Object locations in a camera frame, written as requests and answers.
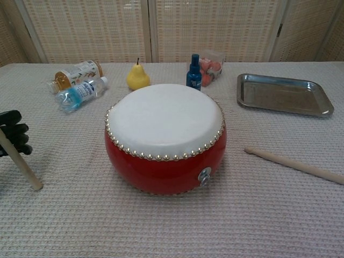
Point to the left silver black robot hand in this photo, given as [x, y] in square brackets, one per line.
[16, 131]

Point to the wooden drumstick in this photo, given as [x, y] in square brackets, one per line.
[24, 166]
[295, 164]

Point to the red drum with white skin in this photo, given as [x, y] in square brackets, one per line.
[161, 118]

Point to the clear water bottle blue label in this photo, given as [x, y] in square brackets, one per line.
[80, 92]

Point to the amber tea bottle floral label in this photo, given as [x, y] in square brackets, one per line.
[78, 71]

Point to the woven folding screen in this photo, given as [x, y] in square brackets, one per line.
[94, 27]

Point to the yellow pear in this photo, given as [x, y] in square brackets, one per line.
[137, 78]

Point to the white waffle tablecloth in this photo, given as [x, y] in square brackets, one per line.
[172, 228]

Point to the blue spray bottle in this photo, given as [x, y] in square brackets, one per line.
[194, 78]

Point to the clear box of red fruit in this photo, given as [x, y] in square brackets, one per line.
[213, 70]

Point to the rectangular metal tray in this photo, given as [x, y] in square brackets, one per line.
[282, 94]

